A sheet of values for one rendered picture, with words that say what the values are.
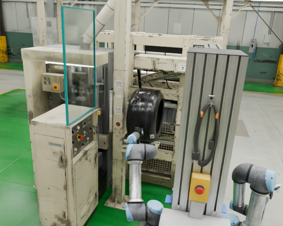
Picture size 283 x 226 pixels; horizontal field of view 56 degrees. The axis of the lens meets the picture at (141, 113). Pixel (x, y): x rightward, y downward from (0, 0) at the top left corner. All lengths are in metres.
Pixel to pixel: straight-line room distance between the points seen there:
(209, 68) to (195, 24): 10.42
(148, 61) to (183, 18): 8.73
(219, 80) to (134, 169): 1.02
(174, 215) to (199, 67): 0.74
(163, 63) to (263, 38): 9.15
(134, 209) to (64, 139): 0.91
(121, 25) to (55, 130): 1.18
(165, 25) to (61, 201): 9.77
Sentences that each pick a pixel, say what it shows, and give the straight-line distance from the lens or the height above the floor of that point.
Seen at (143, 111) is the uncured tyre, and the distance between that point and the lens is 2.60.
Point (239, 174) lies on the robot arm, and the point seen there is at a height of 1.30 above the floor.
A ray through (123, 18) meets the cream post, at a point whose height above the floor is 2.16.
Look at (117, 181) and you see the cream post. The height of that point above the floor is 0.33.
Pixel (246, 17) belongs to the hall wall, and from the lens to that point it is 11.71.
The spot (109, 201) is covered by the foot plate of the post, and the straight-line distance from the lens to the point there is 3.50.
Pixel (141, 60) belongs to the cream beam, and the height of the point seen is 1.73.
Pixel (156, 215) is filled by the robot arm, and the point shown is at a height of 0.91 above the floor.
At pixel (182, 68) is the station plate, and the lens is 2.88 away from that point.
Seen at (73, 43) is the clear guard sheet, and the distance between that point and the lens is 2.32.
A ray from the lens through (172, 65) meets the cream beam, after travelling 2.89.
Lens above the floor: 2.14
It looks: 19 degrees down
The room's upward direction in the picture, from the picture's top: 3 degrees clockwise
